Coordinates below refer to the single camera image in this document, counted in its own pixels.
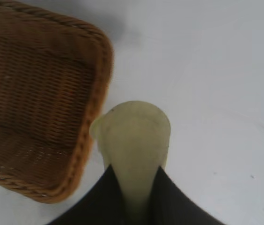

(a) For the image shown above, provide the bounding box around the pale yellow egg yolk pastry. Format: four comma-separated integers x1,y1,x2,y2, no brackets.
89,100,171,225

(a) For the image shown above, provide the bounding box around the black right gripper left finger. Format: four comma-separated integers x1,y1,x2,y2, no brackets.
50,165,128,225

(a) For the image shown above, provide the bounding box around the brown woven wicker basket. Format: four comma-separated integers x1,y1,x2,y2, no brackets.
0,0,114,204

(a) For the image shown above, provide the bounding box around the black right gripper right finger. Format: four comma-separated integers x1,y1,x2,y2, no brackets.
148,165,220,225

